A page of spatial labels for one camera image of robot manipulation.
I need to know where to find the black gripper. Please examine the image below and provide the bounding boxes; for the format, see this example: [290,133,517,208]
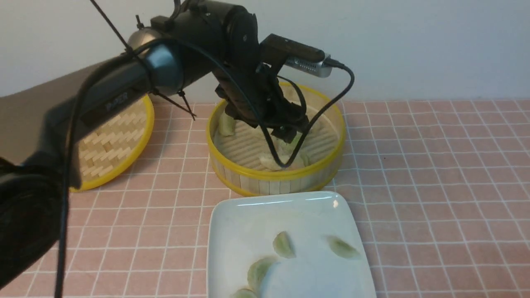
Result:
[214,63,310,144]

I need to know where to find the white dumpling basket front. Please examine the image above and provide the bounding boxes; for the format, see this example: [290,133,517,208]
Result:
[258,153,285,171]

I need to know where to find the green dumpling plate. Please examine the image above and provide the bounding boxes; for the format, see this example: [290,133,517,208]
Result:
[231,288,258,298]
[326,236,360,259]
[247,256,278,294]
[272,231,296,259]

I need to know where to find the green dumpling plate front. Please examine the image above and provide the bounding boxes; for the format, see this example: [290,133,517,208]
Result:
[231,288,258,298]

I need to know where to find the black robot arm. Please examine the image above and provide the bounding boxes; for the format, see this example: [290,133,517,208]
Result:
[1,0,309,287]

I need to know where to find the white square plate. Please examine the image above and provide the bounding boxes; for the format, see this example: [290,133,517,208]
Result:
[207,191,377,298]

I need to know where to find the pale dumpling basket front right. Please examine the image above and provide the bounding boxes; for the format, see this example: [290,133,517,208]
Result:
[289,151,311,170]

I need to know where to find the bamboo steamer basket yellow rim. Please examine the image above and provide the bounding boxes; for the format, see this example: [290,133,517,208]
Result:
[206,100,346,196]

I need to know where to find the green dumpling basket far left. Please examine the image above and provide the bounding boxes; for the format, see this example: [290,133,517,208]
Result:
[218,112,236,137]

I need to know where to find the pink tiled tablecloth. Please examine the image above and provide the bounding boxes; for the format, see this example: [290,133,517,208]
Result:
[64,100,530,298]

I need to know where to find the bamboo steamer lid yellow rim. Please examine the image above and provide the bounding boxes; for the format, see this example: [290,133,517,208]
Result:
[70,95,155,192]

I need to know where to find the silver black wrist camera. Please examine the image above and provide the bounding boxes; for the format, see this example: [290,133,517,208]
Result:
[260,34,332,78]

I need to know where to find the black camera cable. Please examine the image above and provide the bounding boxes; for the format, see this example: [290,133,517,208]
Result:
[54,37,355,298]

